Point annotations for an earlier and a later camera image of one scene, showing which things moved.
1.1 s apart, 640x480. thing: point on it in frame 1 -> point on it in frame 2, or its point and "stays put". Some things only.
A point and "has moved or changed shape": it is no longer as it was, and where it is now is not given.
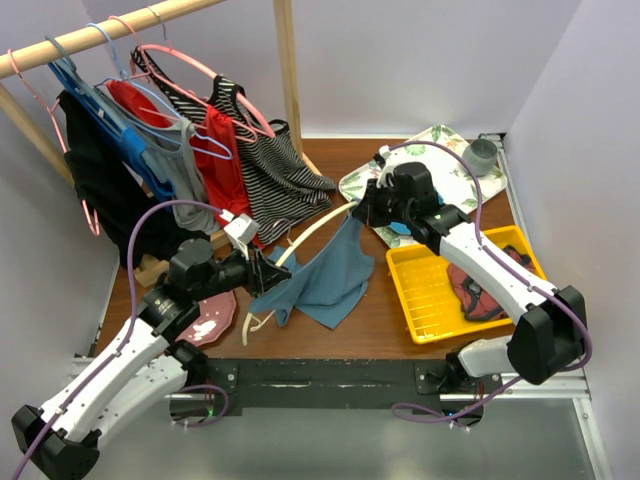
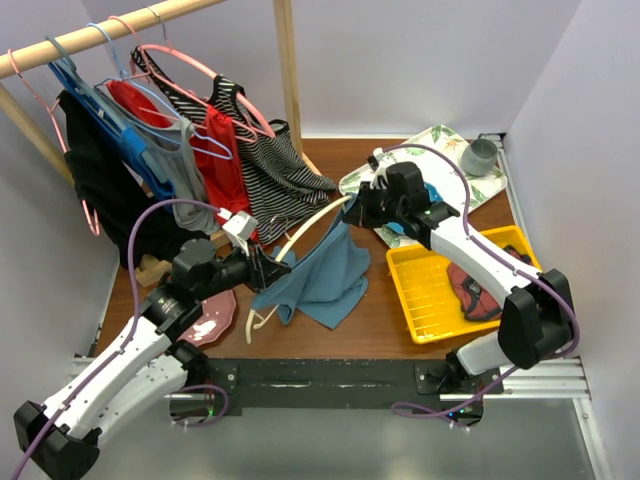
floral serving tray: [442, 150] stays put
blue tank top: [328, 290] has moved or changed shape
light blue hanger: [195, 140] stays put
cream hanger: [281, 258] has moved or changed shape
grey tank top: [172, 151] stays put
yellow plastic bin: [430, 304] stays put
